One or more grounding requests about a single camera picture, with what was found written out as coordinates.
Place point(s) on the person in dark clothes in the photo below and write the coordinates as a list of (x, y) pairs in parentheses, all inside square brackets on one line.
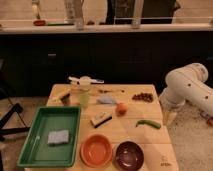
[(152, 11)]

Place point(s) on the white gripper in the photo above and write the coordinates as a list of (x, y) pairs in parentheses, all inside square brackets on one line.
[(169, 112)]

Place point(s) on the orange peach fruit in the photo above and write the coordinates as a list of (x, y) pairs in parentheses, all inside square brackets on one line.
[(121, 109)]

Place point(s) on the dark purple bowl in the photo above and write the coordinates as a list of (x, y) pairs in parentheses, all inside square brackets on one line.
[(129, 156)]

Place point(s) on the orange-red bowl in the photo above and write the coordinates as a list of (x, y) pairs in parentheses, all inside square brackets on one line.
[(96, 151)]

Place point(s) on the wooden cutting board table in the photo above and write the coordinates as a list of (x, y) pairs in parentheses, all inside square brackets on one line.
[(155, 143)]

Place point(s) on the light blue cloth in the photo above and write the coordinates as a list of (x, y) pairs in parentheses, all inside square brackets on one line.
[(106, 100)]

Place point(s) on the pile of brown nuts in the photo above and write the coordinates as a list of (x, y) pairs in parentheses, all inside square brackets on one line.
[(146, 97)]

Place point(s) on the red object on counter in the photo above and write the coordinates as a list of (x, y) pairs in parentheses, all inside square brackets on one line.
[(39, 23)]

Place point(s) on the green plastic tray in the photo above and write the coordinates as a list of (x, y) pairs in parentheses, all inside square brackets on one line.
[(36, 152)]

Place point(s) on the blue sponge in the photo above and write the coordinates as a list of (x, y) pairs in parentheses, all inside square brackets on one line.
[(58, 137)]

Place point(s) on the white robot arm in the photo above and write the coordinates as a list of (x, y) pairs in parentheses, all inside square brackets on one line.
[(186, 84)]

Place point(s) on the green translucent cup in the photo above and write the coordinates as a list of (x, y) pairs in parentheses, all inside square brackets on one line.
[(84, 98)]

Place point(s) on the black chair base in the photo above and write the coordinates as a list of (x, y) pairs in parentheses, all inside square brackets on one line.
[(8, 124)]

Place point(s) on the white handled tool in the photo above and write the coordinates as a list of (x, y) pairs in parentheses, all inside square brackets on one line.
[(85, 80)]

